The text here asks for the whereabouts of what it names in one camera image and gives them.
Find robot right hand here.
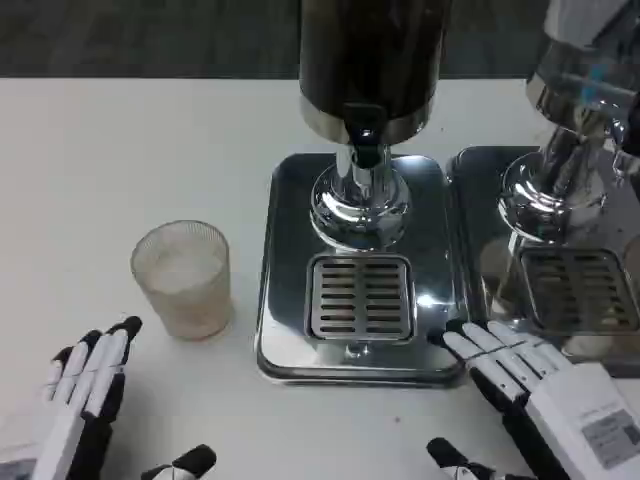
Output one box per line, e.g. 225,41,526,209
427,319,640,480

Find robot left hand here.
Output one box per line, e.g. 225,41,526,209
30,314,217,480

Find steel dispenser tap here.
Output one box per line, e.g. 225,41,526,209
609,104,640,181

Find clear drink dispenser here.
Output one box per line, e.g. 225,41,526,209
497,0,640,246

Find steel drip grid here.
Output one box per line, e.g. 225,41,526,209
518,247,640,331
305,254,418,341

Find dark drink dispenser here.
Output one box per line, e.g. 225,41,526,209
297,0,454,251

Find clear ribbed glass cup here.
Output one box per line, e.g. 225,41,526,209
130,219,235,342

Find black dispenser tap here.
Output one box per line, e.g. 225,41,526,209
343,102,387,194

